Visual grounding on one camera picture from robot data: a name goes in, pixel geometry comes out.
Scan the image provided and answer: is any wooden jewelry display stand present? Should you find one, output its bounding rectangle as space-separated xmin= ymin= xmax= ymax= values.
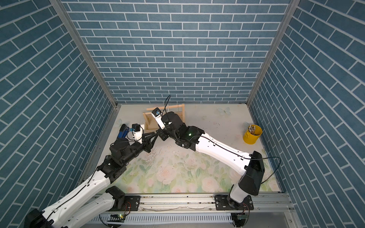
xmin=143 ymin=104 xmax=185 ymax=133

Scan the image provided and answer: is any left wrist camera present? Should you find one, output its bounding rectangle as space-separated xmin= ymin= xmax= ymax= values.
xmin=131 ymin=123 xmax=144 ymax=143

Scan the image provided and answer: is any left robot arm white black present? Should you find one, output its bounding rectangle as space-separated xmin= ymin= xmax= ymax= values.
xmin=24 ymin=133 xmax=158 ymax=228

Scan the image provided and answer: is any right green circuit board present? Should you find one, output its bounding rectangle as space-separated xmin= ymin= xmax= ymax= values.
xmin=237 ymin=213 xmax=249 ymax=220

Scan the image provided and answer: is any yellow cup with pens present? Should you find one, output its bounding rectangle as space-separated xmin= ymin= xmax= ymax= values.
xmin=243 ymin=124 xmax=263 ymax=145

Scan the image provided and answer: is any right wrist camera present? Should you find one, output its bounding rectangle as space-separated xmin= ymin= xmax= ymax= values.
xmin=151 ymin=107 xmax=165 ymax=130

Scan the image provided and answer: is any green circuit board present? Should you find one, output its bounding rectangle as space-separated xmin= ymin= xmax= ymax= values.
xmin=237 ymin=213 xmax=249 ymax=220
xmin=108 ymin=214 xmax=126 ymax=223

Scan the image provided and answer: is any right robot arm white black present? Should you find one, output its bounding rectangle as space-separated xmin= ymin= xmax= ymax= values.
xmin=152 ymin=108 xmax=265 ymax=204

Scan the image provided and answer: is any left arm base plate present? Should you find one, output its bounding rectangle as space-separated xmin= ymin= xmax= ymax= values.
xmin=113 ymin=195 xmax=141 ymax=212

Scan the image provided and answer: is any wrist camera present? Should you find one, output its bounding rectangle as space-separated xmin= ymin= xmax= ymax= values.
xmin=131 ymin=123 xmax=144 ymax=143
xmin=151 ymin=107 xmax=165 ymax=130

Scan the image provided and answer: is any left green circuit board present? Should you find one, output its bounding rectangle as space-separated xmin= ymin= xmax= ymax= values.
xmin=108 ymin=214 xmax=126 ymax=223

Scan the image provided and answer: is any blue stapler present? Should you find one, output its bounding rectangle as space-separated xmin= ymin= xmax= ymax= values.
xmin=117 ymin=124 xmax=130 ymax=139

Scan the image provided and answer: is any white slotted cable duct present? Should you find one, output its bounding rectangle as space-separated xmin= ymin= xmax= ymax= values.
xmin=88 ymin=212 xmax=232 ymax=225

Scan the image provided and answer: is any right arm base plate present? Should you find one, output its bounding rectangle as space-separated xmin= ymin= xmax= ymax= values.
xmin=214 ymin=194 xmax=254 ymax=211

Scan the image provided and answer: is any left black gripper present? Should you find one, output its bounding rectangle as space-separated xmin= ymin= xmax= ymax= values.
xmin=121 ymin=131 xmax=158 ymax=165

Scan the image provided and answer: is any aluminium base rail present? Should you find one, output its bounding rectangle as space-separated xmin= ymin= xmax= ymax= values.
xmin=126 ymin=192 xmax=294 ymax=213

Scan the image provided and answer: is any floral table mat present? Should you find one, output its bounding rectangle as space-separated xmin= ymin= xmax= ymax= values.
xmin=114 ymin=104 xmax=267 ymax=194

